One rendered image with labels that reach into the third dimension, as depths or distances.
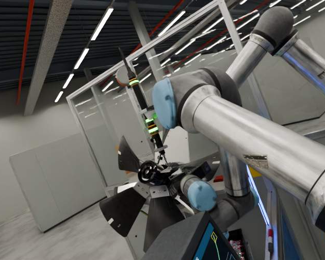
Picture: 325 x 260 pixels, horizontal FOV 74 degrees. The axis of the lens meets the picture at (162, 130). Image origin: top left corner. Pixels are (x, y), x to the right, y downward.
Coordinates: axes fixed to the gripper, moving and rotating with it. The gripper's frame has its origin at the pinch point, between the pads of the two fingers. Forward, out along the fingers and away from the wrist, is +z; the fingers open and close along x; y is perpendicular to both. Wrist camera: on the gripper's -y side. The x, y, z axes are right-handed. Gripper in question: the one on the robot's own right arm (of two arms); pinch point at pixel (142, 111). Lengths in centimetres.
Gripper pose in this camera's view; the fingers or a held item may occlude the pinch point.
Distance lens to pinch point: 105.8
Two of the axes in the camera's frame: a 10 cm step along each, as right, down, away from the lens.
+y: 3.7, 9.3, 0.3
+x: 3.0, -1.6, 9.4
